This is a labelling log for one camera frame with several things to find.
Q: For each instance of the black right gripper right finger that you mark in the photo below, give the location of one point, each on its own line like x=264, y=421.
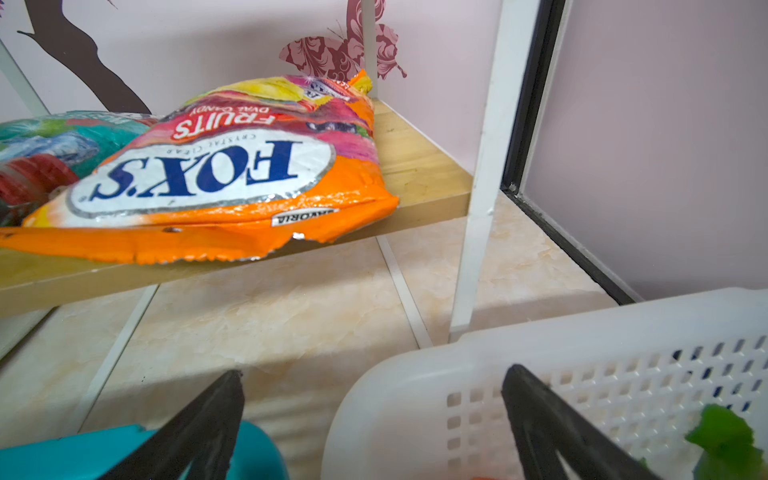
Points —
x=550, y=435

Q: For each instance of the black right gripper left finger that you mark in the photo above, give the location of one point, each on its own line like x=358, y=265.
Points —
x=197, y=443

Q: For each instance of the orange Fox's candy bag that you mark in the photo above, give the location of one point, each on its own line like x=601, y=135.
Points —
x=233, y=174

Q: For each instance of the green Fox's candy bag lower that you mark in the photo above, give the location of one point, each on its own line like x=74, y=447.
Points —
x=41, y=156

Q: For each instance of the white plastic basket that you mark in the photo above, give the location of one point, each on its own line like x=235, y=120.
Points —
x=640, y=373

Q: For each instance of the teal plastic basket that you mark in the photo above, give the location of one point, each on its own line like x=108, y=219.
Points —
x=90, y=455

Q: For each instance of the green leafy toy vegetable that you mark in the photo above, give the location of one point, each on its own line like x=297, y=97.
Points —
x=728, y=447

